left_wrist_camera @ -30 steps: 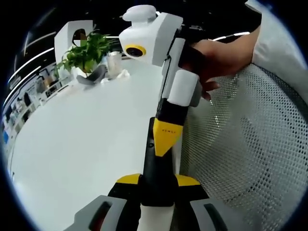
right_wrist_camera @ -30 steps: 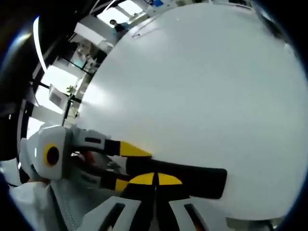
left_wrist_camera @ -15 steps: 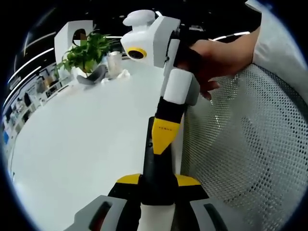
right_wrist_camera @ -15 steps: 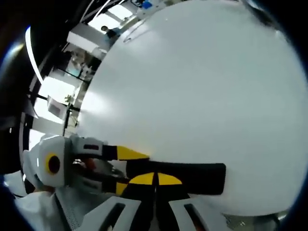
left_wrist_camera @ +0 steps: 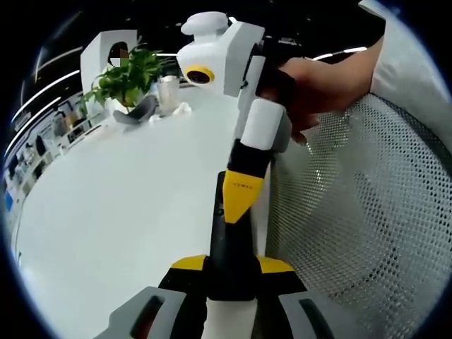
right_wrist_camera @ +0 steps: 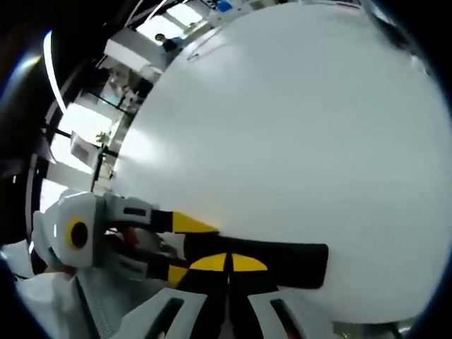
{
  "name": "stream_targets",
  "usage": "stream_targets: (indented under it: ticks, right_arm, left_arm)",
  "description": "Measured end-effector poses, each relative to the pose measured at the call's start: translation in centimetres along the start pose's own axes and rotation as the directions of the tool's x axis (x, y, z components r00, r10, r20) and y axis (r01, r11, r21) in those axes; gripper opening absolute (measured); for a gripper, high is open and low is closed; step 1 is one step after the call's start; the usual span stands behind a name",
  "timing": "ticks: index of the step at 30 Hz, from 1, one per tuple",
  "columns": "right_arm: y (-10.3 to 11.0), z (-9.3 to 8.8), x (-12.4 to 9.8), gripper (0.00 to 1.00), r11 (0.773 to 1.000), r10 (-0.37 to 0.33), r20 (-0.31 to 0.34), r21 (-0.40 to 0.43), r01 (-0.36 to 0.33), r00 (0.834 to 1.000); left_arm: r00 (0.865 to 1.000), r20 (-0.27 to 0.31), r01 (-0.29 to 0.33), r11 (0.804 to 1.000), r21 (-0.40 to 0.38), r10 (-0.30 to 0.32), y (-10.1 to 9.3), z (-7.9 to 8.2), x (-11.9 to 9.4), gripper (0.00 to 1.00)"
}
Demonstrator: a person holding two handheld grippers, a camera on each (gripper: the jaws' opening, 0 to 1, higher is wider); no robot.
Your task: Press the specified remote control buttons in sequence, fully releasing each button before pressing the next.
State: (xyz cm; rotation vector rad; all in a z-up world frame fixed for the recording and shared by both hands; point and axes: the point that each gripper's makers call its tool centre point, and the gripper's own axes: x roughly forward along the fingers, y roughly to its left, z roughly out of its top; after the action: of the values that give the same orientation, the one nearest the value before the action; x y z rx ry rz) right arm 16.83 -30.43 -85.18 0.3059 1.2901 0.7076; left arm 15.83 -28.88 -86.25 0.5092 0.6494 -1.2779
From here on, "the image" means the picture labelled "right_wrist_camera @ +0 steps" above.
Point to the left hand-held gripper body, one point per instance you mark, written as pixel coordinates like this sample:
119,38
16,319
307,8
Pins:
60,215

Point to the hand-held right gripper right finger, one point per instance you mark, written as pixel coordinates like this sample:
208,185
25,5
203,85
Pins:
282,314

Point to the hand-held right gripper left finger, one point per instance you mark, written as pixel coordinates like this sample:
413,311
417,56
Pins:
169,314

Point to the black remote control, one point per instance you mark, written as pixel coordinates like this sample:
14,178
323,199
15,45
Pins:
282,257

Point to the black tripod stand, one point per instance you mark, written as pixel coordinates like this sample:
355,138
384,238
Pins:
99,169

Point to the grey mesh chair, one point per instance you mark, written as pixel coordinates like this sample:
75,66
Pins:
106,303

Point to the white framed sign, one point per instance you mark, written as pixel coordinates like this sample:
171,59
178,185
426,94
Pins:
81,150

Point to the curved ceiling light strip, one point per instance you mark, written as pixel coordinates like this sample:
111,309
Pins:
53,77

